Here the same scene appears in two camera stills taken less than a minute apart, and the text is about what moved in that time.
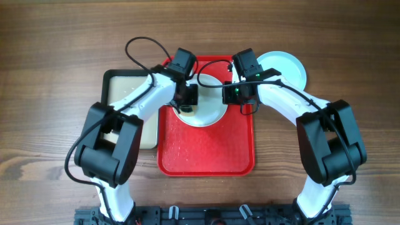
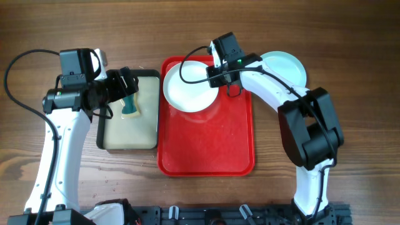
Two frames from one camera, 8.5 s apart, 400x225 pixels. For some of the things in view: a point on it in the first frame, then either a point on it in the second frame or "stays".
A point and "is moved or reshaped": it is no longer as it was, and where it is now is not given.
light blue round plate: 288,65 stays
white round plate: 210,109 is moved or reshaped
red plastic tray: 225,149 stays
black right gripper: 230,92 -> 217,75
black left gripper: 190,94 -> 122,85
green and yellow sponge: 187,110 is moved or reshaped
